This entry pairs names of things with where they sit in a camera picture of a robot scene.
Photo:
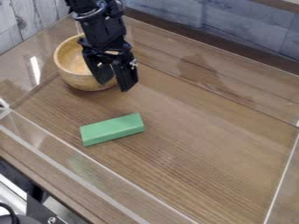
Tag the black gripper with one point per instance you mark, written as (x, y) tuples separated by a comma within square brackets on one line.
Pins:
[(104, 47)]

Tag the wooden bowl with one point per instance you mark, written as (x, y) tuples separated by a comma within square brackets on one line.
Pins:
[(72, 68)]

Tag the green rectangular block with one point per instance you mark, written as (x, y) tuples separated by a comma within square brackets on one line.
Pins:
[(110, 129)]

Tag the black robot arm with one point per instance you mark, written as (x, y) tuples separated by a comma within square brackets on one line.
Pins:
[(96, 5)]

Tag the clear acrylic tray wall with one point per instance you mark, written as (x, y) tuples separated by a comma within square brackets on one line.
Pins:
[(98, 194)]

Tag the black table frame bracket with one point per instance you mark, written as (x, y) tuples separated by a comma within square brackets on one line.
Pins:
[(46, 210)]

